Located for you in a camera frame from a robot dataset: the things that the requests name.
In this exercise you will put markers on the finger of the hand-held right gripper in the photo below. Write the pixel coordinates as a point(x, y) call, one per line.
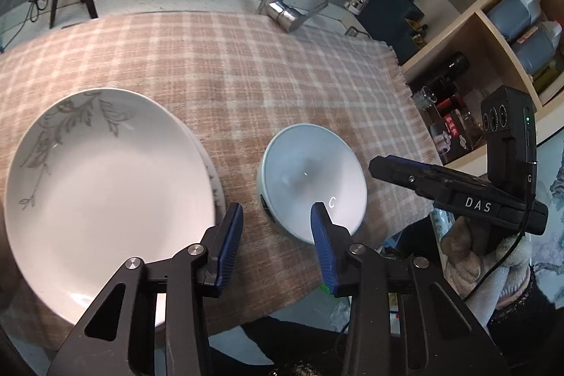
point(409, 175)

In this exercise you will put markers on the person's right forearm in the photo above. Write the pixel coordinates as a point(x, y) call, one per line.
point(542, 314)

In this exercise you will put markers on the beige plaid cloth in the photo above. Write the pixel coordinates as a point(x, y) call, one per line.
point(220, 72)

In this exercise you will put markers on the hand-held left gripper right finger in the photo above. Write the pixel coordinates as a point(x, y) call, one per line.
point(324, 255)

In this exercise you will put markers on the person's right hand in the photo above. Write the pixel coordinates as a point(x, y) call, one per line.
point(467, 261)

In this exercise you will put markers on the small glass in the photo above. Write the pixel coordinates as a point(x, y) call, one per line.
point(425, 98)

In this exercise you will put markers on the person's dark clothing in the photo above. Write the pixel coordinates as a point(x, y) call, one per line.
point(282, 345)

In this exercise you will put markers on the white bowl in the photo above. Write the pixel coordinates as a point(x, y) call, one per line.
point(313, 182)

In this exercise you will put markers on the white plate with leaf print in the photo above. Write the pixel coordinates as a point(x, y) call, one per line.
point(110, 204)

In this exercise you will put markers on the black bottle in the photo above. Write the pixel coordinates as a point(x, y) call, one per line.
point(449, 72)

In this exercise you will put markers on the dark blue box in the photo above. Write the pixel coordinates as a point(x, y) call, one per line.
point(392, 17)

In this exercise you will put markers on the dark sauce bottle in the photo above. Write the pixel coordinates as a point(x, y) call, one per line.
point(537, 48)
point(513, 12)

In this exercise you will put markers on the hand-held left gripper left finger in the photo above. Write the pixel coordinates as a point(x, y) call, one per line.
point(227, 246)

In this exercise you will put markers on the wooden shelf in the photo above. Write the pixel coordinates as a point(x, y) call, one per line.
point(471, 23)

